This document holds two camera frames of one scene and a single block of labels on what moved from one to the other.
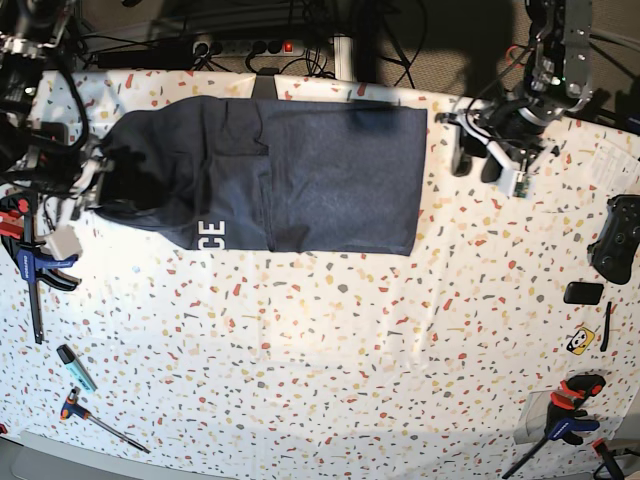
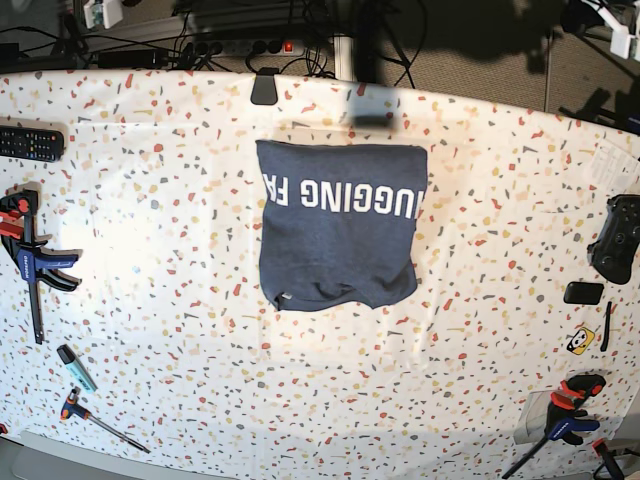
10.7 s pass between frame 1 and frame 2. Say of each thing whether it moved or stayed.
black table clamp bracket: stayed
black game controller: stayed
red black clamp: stayed
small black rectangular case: stayed
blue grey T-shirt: moved
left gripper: moved
